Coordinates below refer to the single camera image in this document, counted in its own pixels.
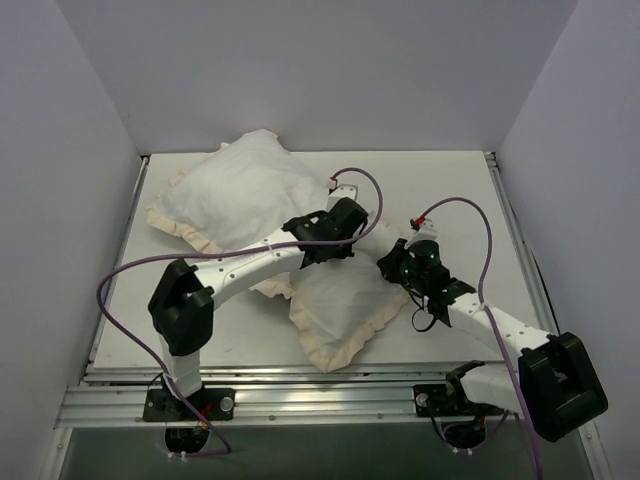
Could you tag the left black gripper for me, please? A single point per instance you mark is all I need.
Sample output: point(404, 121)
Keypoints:
point(351, 220)

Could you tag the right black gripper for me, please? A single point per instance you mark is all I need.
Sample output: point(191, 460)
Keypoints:
point(391, 258)

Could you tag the dark green ruffled pillowcase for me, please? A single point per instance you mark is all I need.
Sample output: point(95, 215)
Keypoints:
point(264, 222)

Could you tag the white pillow insert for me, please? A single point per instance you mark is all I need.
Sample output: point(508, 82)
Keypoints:
point(380, 241)

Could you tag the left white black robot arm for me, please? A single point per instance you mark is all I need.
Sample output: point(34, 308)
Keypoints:
point(184, 301)

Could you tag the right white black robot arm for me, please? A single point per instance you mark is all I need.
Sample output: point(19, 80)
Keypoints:
point(549, 379)

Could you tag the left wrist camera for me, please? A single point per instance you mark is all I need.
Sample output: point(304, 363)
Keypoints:
point(341, 191)

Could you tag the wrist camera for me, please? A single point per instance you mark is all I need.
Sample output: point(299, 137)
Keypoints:
point(423, 230)
point(341, 191)

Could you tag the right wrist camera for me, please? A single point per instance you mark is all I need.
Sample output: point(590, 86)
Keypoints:
point(423, 230)

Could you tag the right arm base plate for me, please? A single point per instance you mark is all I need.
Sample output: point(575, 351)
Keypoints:
point(432, 399)

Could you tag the aluminium front rail frame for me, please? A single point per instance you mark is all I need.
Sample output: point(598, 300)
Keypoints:
point(111, 398)

